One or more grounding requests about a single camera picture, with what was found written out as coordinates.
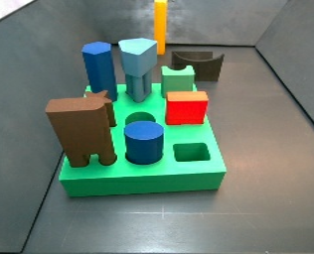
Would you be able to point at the yellow rectangular block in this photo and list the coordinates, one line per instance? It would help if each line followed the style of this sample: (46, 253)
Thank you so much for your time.
(160, 24)

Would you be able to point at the green shape sorter board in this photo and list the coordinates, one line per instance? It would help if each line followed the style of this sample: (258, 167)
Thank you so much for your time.
(191, 167)

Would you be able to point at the red square block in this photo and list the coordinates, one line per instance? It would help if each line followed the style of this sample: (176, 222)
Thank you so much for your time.
(187, 107)

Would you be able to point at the dark blue hexagonal prism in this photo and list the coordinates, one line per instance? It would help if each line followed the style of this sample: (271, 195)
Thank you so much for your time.
(100, 68)

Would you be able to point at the light blue rounded prism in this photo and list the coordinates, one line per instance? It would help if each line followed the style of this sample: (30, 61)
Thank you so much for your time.
(139, 59)

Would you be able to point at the black curved holder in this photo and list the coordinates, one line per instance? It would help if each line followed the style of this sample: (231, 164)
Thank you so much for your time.
(204, 62)

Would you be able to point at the brown irregular block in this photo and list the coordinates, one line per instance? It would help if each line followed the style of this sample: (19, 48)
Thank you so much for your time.
(82, 121)

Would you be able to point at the green notched block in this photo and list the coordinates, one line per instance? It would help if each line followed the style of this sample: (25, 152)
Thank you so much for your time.
(176, 80)

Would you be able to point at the dark blue cylinder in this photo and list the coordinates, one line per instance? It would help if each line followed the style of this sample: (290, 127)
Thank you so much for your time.
(144, 141)

